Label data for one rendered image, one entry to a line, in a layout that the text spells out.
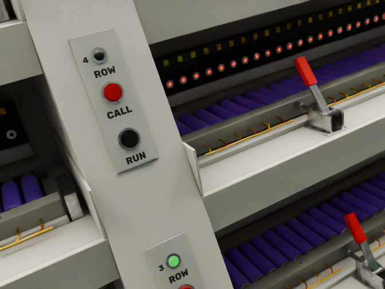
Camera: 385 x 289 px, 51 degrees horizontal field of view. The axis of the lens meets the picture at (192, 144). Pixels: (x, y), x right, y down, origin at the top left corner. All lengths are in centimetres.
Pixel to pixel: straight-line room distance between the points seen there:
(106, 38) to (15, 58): 8
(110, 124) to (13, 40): 10
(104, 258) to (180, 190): 9
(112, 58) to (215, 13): 12
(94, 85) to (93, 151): 6
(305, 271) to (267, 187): 15
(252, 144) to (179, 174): 12
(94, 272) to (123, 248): 3
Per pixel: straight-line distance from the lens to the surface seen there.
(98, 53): 37
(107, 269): 38
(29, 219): 41
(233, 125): 47
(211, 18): 43
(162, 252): 38
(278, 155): 44
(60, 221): 41
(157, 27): 40
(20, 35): 38
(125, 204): 37
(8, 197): 45
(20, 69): 38
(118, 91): 36
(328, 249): 56
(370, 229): 59
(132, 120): 37
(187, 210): 38
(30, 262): 38
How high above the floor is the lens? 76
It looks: 5 degrees down
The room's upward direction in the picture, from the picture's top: 19 degrees counter-clockwise
